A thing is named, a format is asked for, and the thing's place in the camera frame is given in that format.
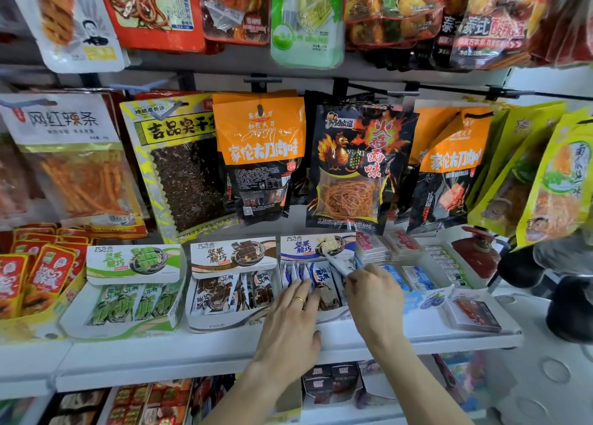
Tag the person's right hand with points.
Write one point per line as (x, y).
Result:
(377, 306)

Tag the person's left hand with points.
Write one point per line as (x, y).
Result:
(285, 341)

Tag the person's left middle finger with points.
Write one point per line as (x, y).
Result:
(297, 292)

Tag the person's right fingers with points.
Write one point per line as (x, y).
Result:
(366, 274)

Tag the person's left thumb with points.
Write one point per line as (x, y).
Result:
(317, 342)

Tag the blue white snack packet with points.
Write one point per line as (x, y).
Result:
(340, 262)

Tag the person's left forearm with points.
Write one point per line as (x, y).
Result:
(241, 399)

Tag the person's right forearm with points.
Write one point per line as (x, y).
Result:
(417, 387)

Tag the row of blue snack packets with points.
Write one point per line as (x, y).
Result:
(319, 281)

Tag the stack of pink packets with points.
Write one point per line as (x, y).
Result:
(372, 248)

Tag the black small boxes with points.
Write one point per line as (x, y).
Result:
(331, 380)

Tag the blue white display box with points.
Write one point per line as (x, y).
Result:
(301, 248)

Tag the red white small packet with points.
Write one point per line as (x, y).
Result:
(403, 241)

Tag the light blue packet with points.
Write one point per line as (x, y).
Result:
(419, 277)

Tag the row of brown snack packets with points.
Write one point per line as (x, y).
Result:
(231, 292)

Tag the blue berry card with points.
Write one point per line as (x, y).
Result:
(428, 299)

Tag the row of small white boxes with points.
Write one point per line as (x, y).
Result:
(447, 264)

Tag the brown white display box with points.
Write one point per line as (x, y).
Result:
(217, 257)

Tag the black flame chicken packet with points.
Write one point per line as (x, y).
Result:
(356, 169)

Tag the white shelf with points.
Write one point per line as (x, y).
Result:
(185, 355)

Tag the orange black snack packet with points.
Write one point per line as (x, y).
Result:
(259, 151)
(449, 169)

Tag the yellow black dried tofu packet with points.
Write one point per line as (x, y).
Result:
(185, 179)

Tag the row of green snack packets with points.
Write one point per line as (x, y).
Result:
(134, 302)

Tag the green yellow snack packet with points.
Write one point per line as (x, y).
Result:
(514, 169)
(560, 183)

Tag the green white display box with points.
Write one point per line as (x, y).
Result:
(116, 264)

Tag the green white snack packet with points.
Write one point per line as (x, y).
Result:
(308, 26)

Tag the white label orange strips packet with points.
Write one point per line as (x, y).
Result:
(78, 160)

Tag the stack of red orange packets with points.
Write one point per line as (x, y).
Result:
(41, 267)

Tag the clear yellow food packet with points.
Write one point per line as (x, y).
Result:
(394, 7)

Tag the yellow display box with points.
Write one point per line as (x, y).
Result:
(28, 325)

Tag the red black snack packet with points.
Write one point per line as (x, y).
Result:
(495, 21)

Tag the clear red food packet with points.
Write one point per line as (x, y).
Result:
(234, 7)

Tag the dark red hanging packet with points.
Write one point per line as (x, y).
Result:
(14, 183)

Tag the red framed snack packet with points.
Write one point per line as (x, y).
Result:
(153, 12)

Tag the white cartoon face packet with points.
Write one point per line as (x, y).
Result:
(69, 16)

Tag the black hook rail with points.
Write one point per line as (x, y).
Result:
(417, 86)

